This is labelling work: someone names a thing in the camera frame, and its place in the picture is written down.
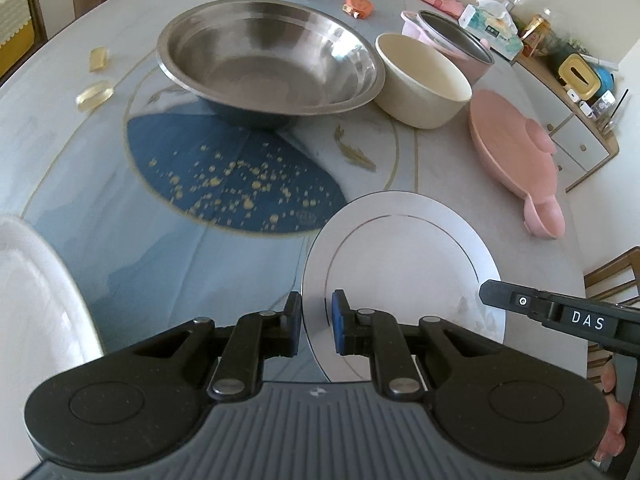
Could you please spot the white cabinet with wooden frame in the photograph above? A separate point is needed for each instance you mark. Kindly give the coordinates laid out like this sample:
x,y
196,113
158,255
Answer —
x,y
575,135

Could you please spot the yellow container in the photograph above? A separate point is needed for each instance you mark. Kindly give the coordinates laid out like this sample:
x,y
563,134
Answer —
x,y
577,77

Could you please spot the tissue box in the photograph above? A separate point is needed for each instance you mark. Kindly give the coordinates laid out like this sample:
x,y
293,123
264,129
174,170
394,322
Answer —
x,y
492,27

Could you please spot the plain white plate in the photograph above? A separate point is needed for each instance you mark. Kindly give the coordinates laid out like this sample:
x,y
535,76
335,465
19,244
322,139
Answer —
x,y
35,290

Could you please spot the orange tape measure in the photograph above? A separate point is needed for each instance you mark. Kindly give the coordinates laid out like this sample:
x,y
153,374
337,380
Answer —
x,y
359,6

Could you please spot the blue container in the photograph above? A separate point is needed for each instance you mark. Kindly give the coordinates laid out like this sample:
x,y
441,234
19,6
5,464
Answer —
x,y
605,80

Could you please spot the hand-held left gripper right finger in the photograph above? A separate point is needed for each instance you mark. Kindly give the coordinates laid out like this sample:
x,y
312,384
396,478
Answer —
x,y
340,322

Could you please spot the cream ceramic bowl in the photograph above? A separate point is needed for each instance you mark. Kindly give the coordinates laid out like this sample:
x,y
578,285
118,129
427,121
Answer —
x,y
425,80

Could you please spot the amber translucent block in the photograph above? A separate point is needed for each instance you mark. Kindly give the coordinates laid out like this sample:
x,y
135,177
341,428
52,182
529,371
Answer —
x,y
95,95
98,57

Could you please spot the wooden slatted chair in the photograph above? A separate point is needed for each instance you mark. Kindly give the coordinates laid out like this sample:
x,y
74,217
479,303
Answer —
x,y
617,275

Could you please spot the chair with yellow cushion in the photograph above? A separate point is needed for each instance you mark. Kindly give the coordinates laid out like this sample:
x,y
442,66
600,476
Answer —
x,y
17,20

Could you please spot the white plate with gold rim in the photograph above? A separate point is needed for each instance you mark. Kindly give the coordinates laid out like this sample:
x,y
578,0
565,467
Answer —
x,y
400,260

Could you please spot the large steel bowl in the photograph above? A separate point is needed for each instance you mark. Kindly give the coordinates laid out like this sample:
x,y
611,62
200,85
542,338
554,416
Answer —
x,y
270,55

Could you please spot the golden jar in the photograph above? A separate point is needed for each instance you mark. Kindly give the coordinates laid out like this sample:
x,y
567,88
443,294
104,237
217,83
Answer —
x,y
532,35

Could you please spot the pink pot with steel inside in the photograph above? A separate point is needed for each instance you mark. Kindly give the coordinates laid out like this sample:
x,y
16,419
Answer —
x,y
450,35

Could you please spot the person's right hand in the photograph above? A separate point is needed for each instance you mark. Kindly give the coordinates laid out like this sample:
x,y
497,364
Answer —
x,y
612,425

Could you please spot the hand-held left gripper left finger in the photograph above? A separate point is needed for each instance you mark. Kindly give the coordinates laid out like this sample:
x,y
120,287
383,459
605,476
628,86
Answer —
x,y
294,325

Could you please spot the glass jar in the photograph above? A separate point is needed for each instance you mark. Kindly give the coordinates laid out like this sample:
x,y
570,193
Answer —
x,y
530,5

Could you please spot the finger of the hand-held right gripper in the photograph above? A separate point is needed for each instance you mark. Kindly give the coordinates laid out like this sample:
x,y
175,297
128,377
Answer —
x,y
550,312

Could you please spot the pink eared plate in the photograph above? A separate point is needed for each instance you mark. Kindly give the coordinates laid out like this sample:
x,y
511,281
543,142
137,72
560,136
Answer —
x,y
510,145

